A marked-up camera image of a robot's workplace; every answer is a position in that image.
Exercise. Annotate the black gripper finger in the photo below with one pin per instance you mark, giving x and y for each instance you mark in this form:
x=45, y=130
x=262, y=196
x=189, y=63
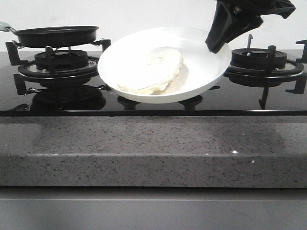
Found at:
x=221, y=10
x=227, y=28

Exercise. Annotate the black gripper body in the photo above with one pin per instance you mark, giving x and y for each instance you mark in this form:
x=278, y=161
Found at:
x=282, y=8

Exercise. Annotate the white round plate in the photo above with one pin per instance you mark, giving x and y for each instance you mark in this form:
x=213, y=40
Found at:
x=201, y=68

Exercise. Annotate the fried egg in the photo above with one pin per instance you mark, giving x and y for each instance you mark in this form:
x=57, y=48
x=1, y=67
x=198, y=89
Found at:
x=153, y=72

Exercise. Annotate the small black frying pan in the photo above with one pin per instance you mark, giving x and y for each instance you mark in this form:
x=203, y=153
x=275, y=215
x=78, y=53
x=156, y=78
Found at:
x=61, y=36

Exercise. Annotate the black right gas burner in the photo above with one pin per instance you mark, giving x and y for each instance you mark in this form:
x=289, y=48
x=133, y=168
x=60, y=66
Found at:
x=257, y=58

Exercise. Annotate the black gas burner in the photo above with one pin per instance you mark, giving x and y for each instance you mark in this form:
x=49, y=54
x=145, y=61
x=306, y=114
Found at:
x=257, y=58
x=62, y=60

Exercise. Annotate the black right pan support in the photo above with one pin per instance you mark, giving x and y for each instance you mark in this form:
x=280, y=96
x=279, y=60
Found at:
x=294, y=70

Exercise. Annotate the black pan support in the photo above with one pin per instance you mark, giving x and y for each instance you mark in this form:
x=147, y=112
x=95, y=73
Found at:
x=53, y=69
x=294, y=70

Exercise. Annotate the black glass gas cooktop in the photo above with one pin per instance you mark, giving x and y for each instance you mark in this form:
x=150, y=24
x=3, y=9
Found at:
x=231, y=96

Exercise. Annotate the black left gas burner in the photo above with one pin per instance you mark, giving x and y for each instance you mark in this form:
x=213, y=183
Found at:
x=62, y=60

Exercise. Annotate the black left pan support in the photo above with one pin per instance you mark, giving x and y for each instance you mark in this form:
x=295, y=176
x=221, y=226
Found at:
x=53, y=69

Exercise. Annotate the wire small-pan trivet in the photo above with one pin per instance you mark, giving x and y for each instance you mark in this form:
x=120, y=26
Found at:
x=103, y=43

